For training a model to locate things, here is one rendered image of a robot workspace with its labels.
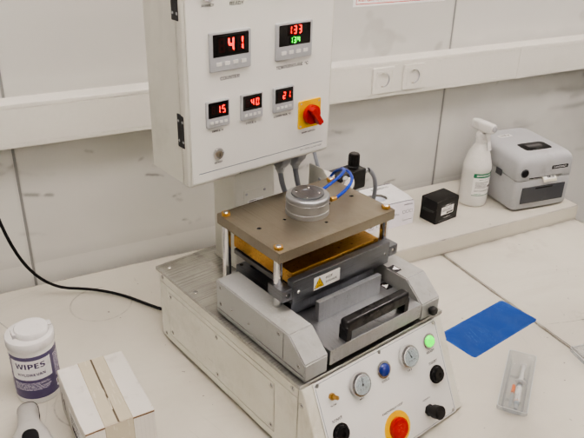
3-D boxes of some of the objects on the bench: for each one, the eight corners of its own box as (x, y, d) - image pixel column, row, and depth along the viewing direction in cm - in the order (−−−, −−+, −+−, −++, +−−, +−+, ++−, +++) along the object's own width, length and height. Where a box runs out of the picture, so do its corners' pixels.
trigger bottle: (451, 198, 202) (463, 118, 191) (472, 193, 206) (484, 115, 194) (472, 210, 195) (486, 128, 184) (493, 204, 199) (507, 123, 188)
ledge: (278, 231, 191) (278, 216, 189) (504, 181, 226) (507, 169, 224) (332, 283, 167) (333, 268, 165) (575, 218, 202) (579, 205, 200)
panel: (338, 490, 111) (311, 384, 109) (455, 410, 128) (434, 317, 126) (347, 494, 110) (319, 386, 107) (463, 412, 127) (441, 318, 124)
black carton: (419, 216, 191) (421, 195, 188) (440, 209, 196) (443, 187, 193) (434, 225, 187) (438, 202, 184) (456, 216, 192) (460, 195, 188)
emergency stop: (389, 442, 119) (384, 421, 118) (405, 432, 121) (400, 411, 120) (395, 445, 117) (390, 423, 117) (411, 434, 120) (406, 413, 119)
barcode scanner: (0, 421, 123) (-8, 388, 120) (45, 408, 127) (39, 374, 123) (16, 505, 108) (7, 468, 104) (67, 487, 111) (61, 451, 107)
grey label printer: (463, 181, 214) (471, 129, 206) (515, 173, 220) (524, 123, 213) (512, 215, 194) (523, 159, 186) (567, 205, 200) (580, 151, 192)
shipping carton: (62, 406, 127) (56, 368, 123) (129, 385, 133) (126, 348, 129) (83, 476, 113) (77, 436, 109) (159, 450, 118) (155, 411, 114)
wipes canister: (12, 382, 133) (-1, 320, 126) (58, 369, 136) (48, 308, 130) (19, 411, 126) (5, 346, 119) (67, 396, 130) (56, 333, 123)
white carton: (319, 221, 187) (320, 197, 184) (388, 205, 197) (389, 182, 194) (342, 241, 178) (344, 215, 174) (413, 222, 188) (415, 198, 184)
